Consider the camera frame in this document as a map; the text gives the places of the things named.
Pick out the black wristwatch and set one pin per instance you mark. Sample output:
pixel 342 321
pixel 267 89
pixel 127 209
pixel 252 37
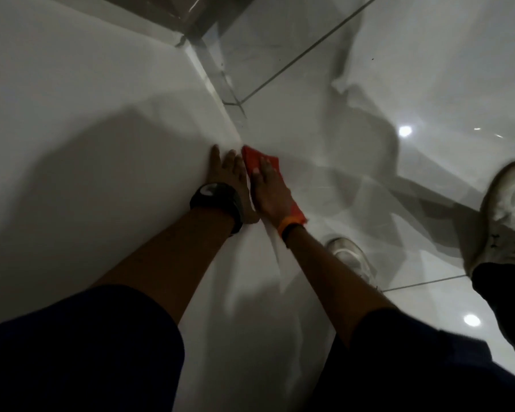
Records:
pixel 218 199

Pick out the person's left hand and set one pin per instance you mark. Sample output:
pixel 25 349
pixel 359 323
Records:
pixel 234 175

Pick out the person's left forearm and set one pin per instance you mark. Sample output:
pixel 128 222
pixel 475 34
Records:
pixel 178 257

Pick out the person's right forearm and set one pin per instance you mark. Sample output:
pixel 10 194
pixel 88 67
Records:
pixel 330 278

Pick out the white sneaker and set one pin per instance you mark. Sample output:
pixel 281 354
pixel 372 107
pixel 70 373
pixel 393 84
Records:
pixel 508 218
pixel 352 255

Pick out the person's right hand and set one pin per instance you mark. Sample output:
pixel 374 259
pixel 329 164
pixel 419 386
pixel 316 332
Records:
pixel 272 197

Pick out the orange wristband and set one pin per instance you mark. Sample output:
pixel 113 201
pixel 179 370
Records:
pixel 289 227

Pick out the person's right fingers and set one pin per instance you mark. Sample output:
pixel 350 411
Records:
pixel 262 170

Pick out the person's left fingers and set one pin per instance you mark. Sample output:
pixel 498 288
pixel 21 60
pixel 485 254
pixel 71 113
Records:
pixel 231 162

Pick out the dark blue shirt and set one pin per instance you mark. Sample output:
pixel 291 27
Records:
pixel 77 351

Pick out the dark trouser leg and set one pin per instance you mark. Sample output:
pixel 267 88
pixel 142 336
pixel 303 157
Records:
pixel 506 296

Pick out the red cleaning cloth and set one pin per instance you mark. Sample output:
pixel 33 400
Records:
pixel 255 157

